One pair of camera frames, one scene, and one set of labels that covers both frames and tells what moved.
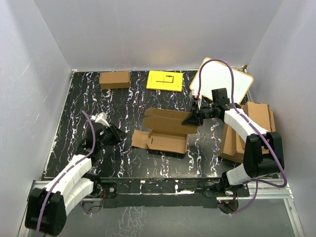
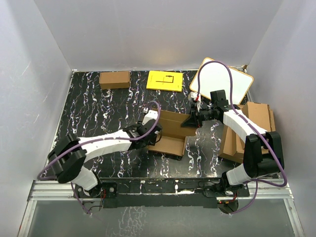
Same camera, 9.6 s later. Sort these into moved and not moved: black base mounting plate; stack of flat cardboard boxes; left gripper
Moved: left gripper
Not moved: black base mounting plate; stack of flat cardboard boxes
